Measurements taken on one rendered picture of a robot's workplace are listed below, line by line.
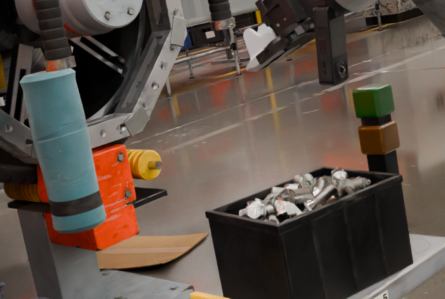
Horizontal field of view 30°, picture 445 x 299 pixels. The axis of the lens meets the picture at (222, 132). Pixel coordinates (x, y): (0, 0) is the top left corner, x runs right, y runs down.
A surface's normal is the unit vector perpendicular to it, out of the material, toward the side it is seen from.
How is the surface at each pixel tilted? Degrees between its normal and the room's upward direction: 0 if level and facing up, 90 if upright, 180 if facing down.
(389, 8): 90
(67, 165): 93
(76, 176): 92
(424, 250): 0
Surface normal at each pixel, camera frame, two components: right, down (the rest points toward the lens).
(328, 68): -0.60, 0.30
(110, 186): 0.70, 0.00
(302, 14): 0.60, -0.43
